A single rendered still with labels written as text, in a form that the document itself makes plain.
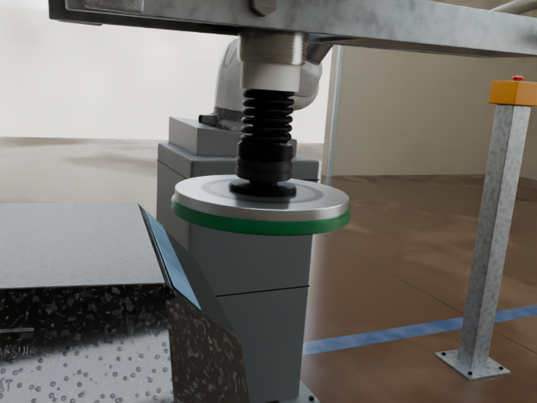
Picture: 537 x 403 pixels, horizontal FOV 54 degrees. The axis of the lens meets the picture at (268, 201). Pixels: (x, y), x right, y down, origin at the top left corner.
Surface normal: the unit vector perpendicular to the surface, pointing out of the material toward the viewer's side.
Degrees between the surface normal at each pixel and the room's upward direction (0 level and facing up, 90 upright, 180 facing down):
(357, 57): 90
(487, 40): 90
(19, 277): 0
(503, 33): 90
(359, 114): 90
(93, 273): 0
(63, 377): 45
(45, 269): 0
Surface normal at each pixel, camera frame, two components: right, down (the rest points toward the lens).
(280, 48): 0.22, 0.22
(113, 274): 0.07, -0.98
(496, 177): -0.93, 0.01
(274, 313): 0.42, 0.22
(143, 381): 0.23, -0.54
